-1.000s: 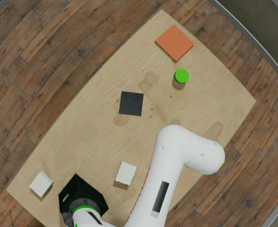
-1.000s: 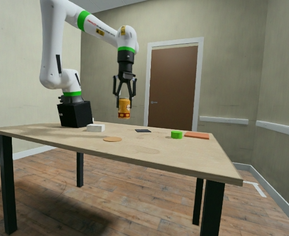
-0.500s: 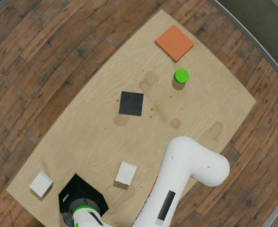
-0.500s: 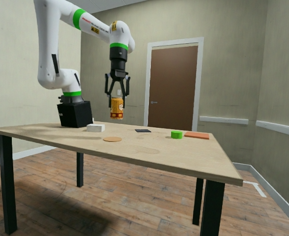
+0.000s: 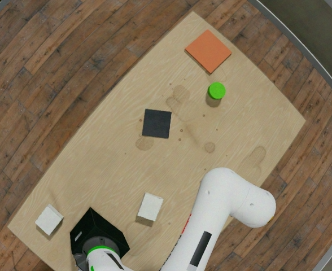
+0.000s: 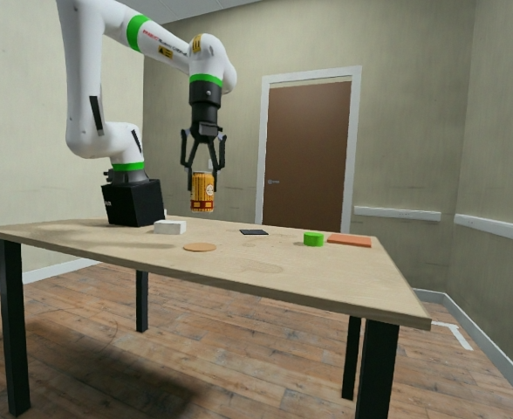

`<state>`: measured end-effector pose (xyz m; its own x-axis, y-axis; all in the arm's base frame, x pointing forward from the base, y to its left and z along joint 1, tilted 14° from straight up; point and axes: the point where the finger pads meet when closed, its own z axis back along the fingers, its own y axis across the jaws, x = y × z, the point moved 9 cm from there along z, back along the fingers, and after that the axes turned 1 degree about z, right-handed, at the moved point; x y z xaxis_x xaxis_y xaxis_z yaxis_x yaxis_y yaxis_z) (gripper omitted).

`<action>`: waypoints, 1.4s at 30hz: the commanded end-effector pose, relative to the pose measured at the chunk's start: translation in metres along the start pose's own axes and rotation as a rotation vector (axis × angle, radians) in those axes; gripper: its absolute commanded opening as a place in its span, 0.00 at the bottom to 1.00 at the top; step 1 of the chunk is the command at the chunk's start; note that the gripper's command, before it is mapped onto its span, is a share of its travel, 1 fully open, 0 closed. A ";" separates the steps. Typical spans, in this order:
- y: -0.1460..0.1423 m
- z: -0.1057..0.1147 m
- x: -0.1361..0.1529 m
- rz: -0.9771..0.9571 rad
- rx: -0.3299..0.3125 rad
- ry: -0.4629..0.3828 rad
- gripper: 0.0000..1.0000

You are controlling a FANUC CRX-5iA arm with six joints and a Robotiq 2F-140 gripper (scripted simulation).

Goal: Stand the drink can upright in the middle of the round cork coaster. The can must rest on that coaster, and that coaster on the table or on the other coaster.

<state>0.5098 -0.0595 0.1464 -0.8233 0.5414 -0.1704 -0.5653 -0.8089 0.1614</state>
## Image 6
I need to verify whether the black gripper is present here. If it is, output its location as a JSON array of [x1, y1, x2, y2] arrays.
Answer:
[[180, 103, 227, 192]]

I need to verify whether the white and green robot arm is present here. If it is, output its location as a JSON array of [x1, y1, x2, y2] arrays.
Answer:
[[56, 0, 237, 186]]

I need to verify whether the tan round disc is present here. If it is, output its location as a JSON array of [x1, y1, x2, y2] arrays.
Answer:
[[183, 243, 216, 252]]

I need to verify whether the yellow drink can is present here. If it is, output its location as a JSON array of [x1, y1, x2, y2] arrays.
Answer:
[[190, 171, 214, 215]]

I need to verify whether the orange flat square slab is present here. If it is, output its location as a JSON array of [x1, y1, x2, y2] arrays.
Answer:
[[327, 233, 372, 248]]

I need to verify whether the dark grey square coaster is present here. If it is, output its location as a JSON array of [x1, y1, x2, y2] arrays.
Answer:
[[240, 230, 269, 235]]

